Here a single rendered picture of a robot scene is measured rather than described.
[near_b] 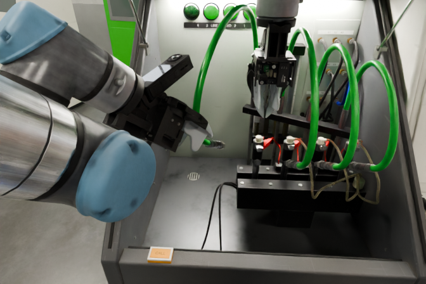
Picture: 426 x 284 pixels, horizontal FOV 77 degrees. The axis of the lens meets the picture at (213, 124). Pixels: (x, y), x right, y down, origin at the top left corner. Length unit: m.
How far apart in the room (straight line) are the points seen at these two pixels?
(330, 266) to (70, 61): 0.61
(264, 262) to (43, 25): 0.57
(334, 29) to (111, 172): 0.83
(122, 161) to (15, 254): 1.96
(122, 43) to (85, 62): 3.26
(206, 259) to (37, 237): 1.66
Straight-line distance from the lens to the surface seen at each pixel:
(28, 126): 0.19
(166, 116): 0.43
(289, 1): 0.50
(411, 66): 0.81
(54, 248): 2.07
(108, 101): 0.38
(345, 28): 0.95
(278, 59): 0.50
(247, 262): 0.64
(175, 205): 0.91
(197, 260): 0.64
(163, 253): 0.65
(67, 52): 0.35
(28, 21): 0.34
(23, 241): 2.21
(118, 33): 3.61
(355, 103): 0.58
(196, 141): 0.49
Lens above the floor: 1.49
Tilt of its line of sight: 30 degrees down
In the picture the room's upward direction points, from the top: straight up
